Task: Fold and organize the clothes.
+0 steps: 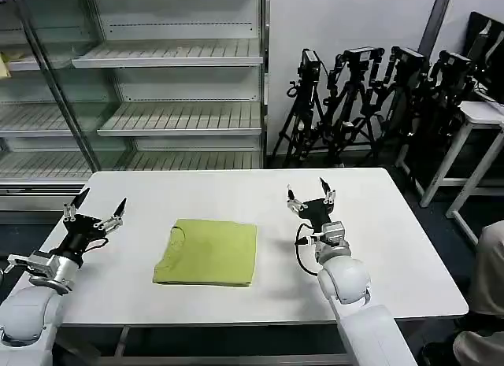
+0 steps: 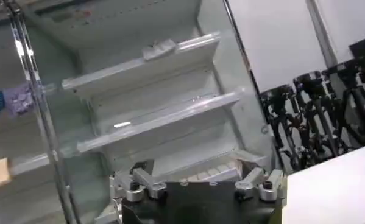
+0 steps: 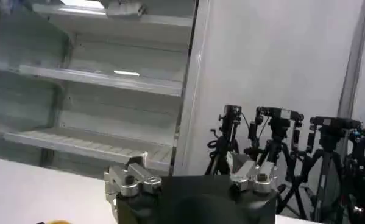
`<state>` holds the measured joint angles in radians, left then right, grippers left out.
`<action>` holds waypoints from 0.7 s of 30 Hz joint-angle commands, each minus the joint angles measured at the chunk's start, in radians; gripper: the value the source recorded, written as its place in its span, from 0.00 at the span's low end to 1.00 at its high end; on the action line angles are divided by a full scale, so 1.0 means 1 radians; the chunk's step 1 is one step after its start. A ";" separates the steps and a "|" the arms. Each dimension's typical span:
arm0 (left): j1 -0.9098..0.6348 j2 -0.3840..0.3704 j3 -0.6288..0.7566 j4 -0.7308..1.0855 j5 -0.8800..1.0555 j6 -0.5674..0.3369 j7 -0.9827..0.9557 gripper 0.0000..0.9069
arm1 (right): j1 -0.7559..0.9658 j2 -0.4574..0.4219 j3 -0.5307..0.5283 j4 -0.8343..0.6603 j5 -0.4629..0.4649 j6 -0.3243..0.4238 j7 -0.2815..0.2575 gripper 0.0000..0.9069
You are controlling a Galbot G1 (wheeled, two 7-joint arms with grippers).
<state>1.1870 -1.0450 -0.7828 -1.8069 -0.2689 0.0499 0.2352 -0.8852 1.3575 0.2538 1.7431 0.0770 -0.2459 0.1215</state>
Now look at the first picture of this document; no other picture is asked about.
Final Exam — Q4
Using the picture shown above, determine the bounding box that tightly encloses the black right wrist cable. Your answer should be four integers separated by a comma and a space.
295, 223, 324, 277

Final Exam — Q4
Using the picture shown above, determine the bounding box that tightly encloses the black monitor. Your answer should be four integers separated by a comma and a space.
465, 10, 504, 104

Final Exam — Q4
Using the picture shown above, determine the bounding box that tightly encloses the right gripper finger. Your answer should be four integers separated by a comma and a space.
319, 177, 337, 205
286, 183, 308, 216

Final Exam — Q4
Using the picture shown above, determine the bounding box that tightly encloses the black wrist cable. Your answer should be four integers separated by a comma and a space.
295, 223, 324, 277
83, 237, 110, 252

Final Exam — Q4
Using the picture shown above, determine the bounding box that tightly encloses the black tripod with camera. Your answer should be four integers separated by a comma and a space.
270, 48, 328, 163
369, 46, 432, 170
409, 50, 480, 190
323, 46, 386, 166

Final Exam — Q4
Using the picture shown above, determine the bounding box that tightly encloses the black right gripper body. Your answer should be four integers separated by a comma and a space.
298, 198, 336, 231

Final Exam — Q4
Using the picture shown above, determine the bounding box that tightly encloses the glass-sided display shelf unit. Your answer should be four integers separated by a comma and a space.
0, 0, 102, 226

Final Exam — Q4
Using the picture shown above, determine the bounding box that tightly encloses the person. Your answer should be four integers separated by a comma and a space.
423, 219, 504, 366

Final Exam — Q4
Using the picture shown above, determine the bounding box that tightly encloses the white slatted display shelf unit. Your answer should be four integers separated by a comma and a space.
71, 0, 269, 174

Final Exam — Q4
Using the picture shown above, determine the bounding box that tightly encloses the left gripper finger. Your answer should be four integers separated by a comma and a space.
62, 187, 91, 224
93, 197, 128, 231

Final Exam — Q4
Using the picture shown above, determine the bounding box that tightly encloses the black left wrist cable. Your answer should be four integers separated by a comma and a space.
83, 237, 110, 252

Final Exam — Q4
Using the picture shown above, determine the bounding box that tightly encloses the grey wall trunking strip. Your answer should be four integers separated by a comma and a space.
417, 0, 454, 50

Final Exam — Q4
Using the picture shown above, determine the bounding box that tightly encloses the white metal frame side table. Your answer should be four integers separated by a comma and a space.
395, 100, 504, 242

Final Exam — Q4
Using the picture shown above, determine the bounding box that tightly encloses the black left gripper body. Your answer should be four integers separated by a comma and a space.
57, 213, 109, 269

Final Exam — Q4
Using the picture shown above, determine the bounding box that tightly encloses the yellow-green shirt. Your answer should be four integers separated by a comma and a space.
151, 218, 259, 290

